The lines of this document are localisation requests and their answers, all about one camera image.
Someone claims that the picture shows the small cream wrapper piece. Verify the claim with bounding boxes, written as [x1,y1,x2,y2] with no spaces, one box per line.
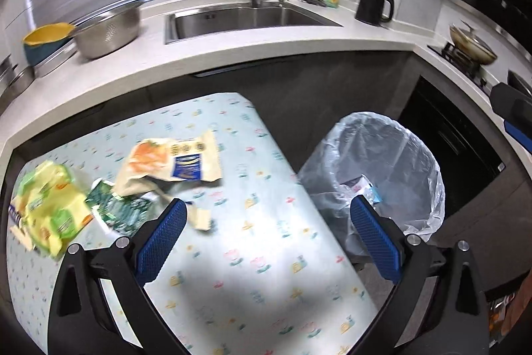
[190,207,213,232]

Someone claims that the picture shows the stacked steel pots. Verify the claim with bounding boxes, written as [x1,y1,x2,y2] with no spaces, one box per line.
[0,53,36,100]

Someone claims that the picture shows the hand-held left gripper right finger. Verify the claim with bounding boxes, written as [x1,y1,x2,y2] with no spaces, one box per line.
[349,195,491,355]

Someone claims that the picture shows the white wrapper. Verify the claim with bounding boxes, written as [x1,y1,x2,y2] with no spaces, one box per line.
[338,175,372,195]

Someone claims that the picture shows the black gas stove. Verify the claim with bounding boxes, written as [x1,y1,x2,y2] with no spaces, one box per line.
[427,41,500,90]

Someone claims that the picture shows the dark green packet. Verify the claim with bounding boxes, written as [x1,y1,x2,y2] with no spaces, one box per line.
[85,179,168,238]

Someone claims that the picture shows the black built-in oven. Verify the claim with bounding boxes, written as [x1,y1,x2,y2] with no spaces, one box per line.
[398,76,506,215]

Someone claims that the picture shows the yellow green snack bag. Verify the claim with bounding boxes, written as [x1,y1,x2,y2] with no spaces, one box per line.
[9,161,95,259]

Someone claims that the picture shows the large steel bowl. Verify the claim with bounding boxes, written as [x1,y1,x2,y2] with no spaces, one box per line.
[71,2,144,61]

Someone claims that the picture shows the grey trash bin clear liner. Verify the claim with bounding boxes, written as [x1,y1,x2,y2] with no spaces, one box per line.
[296,111,446,257]

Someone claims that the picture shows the white blue carton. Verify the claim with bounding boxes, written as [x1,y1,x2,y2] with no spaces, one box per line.
[361,184,384,207]

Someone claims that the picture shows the black electric kettle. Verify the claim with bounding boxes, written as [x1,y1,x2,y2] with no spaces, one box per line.
[354,0,395,27]

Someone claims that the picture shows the stainless steel sink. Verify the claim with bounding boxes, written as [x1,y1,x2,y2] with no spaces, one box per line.
[164,1,345,46]

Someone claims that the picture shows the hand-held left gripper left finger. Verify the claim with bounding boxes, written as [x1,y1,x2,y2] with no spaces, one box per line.
[46,198,189,355]

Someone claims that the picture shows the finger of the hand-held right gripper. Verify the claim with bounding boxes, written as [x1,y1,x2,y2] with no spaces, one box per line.
[490,83,532,152]

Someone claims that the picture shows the cream orange snack bag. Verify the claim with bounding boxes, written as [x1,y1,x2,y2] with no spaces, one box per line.
[113,129,224,196]

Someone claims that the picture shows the printed tablecloth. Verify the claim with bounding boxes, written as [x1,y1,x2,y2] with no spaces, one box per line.
[8,91,382,355]

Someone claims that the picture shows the steel tray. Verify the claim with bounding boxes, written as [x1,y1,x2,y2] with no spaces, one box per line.
[33,45,78,80]

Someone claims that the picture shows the wok with glass lid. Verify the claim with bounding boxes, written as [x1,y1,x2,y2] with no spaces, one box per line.
[449,20,498,66]

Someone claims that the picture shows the yellow blue bowl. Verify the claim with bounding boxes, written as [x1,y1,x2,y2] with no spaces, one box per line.
[22,23,76,68]

